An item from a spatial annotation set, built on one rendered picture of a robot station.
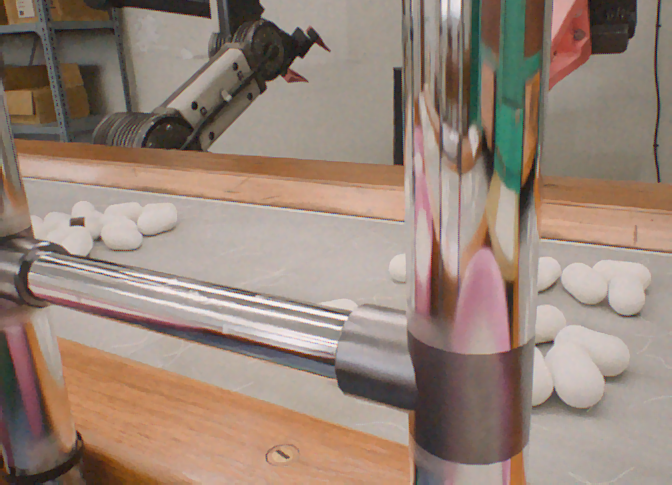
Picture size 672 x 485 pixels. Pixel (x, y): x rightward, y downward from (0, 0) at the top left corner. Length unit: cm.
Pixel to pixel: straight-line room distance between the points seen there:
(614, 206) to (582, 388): 25
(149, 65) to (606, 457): 303
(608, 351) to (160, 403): 20
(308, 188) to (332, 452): 41
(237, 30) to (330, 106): 153
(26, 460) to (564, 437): 20
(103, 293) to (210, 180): 52
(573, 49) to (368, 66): 212
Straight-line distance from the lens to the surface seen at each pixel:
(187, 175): 71
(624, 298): 38
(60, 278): 18
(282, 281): 43
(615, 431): 29
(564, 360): 30
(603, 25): 51
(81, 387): 29
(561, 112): 242
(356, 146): 265
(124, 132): 100
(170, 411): 26
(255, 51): 115
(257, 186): 64
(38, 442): 23
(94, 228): 57
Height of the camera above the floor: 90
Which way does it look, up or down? 18 degrees down
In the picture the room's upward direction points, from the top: 3 degrees counter-clockwise
